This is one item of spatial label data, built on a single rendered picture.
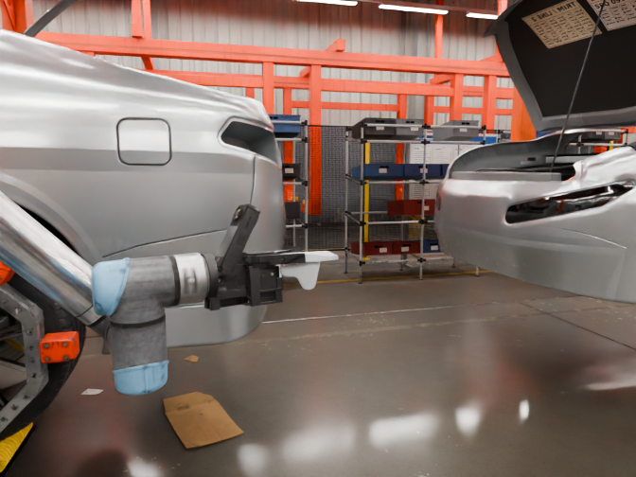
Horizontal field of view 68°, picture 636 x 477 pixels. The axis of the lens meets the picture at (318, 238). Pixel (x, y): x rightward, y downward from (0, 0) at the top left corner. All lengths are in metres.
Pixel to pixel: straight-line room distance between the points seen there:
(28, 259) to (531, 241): 2.31
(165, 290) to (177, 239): 1.02
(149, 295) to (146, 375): 0.11
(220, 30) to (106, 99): 9.52
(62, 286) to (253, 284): 0.28
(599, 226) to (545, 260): 0.30
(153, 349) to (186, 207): 1.02
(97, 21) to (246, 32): 2.95
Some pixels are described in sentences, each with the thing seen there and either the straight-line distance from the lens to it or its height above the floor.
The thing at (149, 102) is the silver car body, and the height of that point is 1.60.
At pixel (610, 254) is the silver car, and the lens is 2.61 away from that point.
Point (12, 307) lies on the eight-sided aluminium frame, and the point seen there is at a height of 0.99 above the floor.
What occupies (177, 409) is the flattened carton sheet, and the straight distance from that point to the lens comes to 3.01.
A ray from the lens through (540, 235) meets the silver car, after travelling 2.64.
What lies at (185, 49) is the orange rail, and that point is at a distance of 7.68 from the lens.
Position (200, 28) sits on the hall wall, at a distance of 11.18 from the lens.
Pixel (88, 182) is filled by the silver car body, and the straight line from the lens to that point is 1.73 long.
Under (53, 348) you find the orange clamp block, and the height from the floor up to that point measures 0.86.
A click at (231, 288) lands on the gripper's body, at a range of 0.75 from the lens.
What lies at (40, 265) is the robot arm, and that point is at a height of 1.24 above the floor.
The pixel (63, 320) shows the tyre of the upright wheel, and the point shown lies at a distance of 1.68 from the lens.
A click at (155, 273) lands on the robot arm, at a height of 1.24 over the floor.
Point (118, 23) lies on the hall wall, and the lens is 11.24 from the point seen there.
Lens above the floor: 1.38
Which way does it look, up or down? 8 degrees down
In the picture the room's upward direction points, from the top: straight up
